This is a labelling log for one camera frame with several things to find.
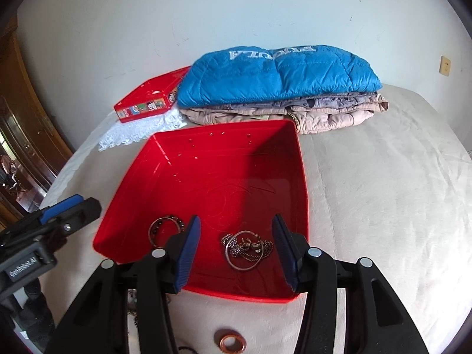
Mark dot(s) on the blue quilted jacket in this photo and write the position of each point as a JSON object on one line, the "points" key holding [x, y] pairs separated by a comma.
{"points": [[273, 77]]}

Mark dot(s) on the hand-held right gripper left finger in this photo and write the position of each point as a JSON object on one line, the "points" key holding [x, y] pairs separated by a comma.
{"points": [[188, 256]]}

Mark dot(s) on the beige wall socket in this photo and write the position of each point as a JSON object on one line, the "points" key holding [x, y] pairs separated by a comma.
{"points": [[445, 65]]}

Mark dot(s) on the red plastic tray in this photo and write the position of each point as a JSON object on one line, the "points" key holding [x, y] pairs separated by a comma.
{"points": [[228, 177]]}

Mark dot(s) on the beige padded jacket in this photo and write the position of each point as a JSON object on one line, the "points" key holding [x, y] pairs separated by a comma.
{"points": [[324, 120]]}

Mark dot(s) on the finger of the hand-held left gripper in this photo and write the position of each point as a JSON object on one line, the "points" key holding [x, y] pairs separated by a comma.
{"points": [[83, 214], [61, 210]]}

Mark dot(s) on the red printed box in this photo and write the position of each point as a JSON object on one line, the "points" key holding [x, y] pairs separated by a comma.
{"points": [[142, 97]]}

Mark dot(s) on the wooden cabinet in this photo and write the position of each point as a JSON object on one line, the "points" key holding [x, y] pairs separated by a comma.
{"points": [[22, 125]]}

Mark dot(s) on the white lace cloth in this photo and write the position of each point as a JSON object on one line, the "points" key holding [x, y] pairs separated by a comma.
{"points": [[140, 131]]}

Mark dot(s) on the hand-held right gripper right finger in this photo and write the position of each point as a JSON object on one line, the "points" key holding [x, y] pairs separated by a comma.
{"points": [[284, 256]]}

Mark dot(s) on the grey folded garment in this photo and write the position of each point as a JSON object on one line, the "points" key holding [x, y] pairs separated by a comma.
{"points": [[317, 102]]}

